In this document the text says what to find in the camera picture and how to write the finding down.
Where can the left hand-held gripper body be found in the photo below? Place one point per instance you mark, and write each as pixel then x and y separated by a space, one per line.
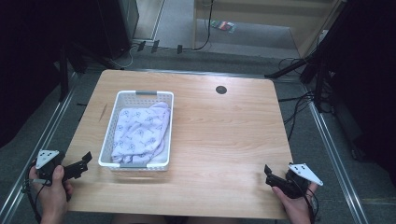
pixel 46 159

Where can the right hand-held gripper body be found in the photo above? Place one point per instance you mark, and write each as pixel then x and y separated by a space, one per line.
pixel 303 174

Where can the lilac patterned cloth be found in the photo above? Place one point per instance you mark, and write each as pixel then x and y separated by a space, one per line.
pixel 140 130

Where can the white plastic basket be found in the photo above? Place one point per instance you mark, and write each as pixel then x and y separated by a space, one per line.
pixel 124 99

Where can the person's right hand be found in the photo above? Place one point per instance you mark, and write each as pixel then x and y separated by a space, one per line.
pixel 295 208

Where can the person's left hand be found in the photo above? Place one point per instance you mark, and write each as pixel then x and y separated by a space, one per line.
pixel 54 199

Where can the black round table grommet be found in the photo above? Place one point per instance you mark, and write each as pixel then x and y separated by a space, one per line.
pixel 221 90

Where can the black metal stand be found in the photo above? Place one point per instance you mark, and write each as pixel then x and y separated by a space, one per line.
pixel 314 62

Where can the black power plug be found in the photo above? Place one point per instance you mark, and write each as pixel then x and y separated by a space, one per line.
pixel 155 46
pixel 141 45
pixel 179 48

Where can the black cabinet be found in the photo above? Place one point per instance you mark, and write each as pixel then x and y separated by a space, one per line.
pixel 116 28

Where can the colourful flat packet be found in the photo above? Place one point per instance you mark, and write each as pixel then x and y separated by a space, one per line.
pixel 223 26

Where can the metal floor rail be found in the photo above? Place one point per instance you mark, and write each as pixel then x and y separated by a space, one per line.
pixel 37 146
pixel 336 161

